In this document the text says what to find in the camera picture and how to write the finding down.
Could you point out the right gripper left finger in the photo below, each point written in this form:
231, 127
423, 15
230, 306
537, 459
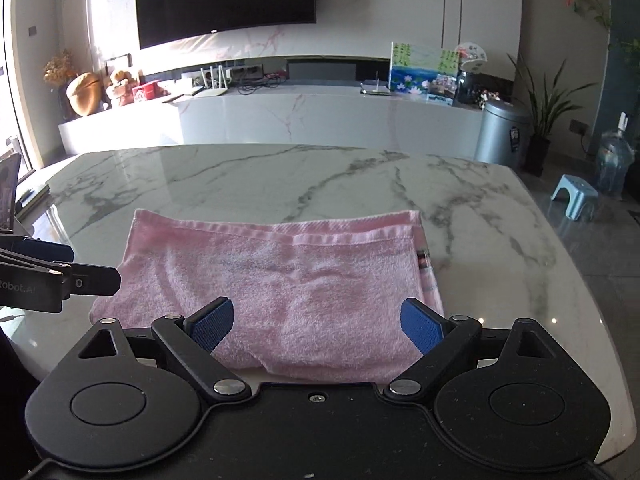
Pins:
188, 345

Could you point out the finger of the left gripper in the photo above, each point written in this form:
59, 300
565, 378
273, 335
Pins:
86, 280

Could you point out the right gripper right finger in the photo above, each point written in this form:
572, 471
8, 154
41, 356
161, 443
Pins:
446, 346

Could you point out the pink towel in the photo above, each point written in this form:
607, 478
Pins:
316, 300

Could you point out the tan round vase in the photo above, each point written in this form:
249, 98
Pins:
85, 93

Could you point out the red box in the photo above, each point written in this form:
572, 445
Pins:
148, 91

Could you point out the white tv cabinet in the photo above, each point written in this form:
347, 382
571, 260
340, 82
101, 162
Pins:
289, 114

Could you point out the light blue plastic stool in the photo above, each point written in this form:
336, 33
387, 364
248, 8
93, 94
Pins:
582, 197

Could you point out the grey metal trash can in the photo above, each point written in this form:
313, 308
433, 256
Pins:
502, 133

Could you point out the white wifi router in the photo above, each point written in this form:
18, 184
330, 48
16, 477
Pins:
214, 82

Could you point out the blue water jug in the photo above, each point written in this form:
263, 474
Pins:
614, 157

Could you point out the potted green plant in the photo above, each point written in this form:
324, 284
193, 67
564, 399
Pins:
547, 102

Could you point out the colourful painted picture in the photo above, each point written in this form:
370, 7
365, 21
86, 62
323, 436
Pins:
424, 72

